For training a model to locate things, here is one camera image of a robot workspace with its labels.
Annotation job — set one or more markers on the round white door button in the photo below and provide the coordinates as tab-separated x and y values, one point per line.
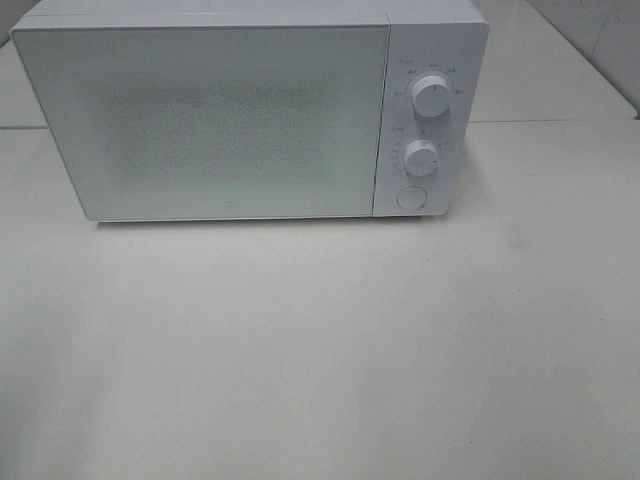
412	198

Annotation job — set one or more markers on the white microwave knob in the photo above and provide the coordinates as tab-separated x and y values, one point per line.
421	158
431	95

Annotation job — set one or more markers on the white microwave door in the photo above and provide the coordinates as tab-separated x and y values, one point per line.
195	124

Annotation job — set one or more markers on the white microwave oven body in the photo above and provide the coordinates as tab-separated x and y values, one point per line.
447	37

